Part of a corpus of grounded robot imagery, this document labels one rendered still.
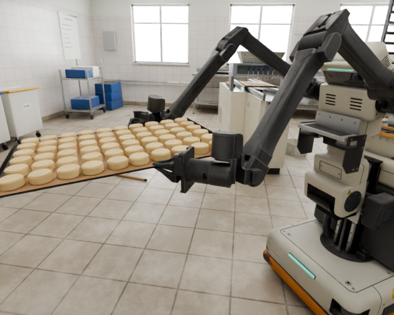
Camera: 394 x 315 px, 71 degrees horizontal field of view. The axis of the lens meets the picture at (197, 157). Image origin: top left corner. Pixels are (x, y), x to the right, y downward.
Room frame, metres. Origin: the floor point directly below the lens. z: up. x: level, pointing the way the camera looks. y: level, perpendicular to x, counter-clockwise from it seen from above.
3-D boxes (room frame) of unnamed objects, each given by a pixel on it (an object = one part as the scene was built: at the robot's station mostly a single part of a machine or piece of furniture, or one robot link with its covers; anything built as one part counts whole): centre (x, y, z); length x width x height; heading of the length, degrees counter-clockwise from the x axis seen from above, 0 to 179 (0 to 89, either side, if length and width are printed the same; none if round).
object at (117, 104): (6.72, 2.16, 0.10); 0.60 x 0.40 x 0.20; 169
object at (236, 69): (3.70, -0.77, 1.01); 0.72 x 0.33 x 0.34; 93
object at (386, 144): (1.32, -0.95, 0.87); 0.23 x 0.15 x 0.11; 24
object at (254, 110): (3.20, -0.79, 0.45); 0.70 x 0.34 x 0.90; 3
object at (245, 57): (3.70, -0.77, 1.25); 0.56 x 0.29 x 0.14; 93
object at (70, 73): (5.59, 2.35, 0.88); 0.40 x 0.30 x 0.16; 85
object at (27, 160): (0.66, 0.46, 0.98); 0.05 x 0.05 x 0.02
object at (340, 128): (1.15, -0.58, 0.93); 0.28 x 0.16 x 0.22; 24
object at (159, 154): (0.69, 0.10, 1.00); 0.05 x 0.05 x 0.02
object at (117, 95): (6.72, 2.16, 0.30); 0.60 x 0.40 x 0.20; 172
